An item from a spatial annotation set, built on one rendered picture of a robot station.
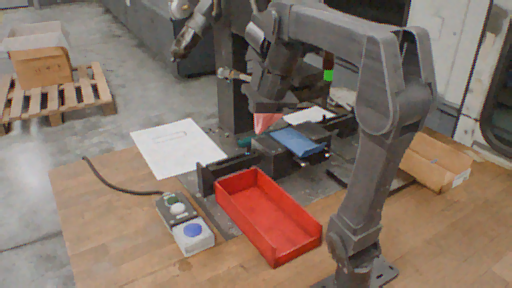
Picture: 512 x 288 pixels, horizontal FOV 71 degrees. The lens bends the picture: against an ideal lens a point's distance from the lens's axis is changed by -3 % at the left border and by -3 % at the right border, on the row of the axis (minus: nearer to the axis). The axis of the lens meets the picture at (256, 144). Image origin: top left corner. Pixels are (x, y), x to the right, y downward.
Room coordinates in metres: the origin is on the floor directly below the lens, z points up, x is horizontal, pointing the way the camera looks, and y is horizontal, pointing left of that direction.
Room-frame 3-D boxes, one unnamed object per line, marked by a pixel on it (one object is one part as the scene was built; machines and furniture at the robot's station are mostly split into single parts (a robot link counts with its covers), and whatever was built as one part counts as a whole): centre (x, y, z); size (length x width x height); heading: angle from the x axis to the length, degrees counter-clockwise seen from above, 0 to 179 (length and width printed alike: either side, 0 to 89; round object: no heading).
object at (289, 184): (0.96, -0.08, 0.88); 0.65 x 0.50 x 0.03; 122
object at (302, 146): (0.84, -0.11, 1.00); 0.15 x 0.07 x 0.03; 32
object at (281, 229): (0.64, -0.02, 0.93); 0.25 x 0.12 x 0.06; 32
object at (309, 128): (0.88, -0.10, 0.98); 0.20 x 0.10 x 0.01; 122
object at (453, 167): (0.87, -0.45, 0.93); 0.25 x 0.13 x 0.08; 32
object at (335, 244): (0.47, -0.17, 1.00); 0.09 x 0.06 x 0.06; 121
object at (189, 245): (0.58, 0.13, 0.90); 0.07 x 0.07 x 0.06; 32
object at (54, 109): (3.36, 1.99, 0.07); 1.20 x 1.00 x 0.14; 26
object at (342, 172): (0.80, -0.30, 0.91); 0.17 x 0.16 x 0.02; 122
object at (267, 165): (0.88, -0.10, 0.94); 0.20 x 0.10 x 0.07; 122
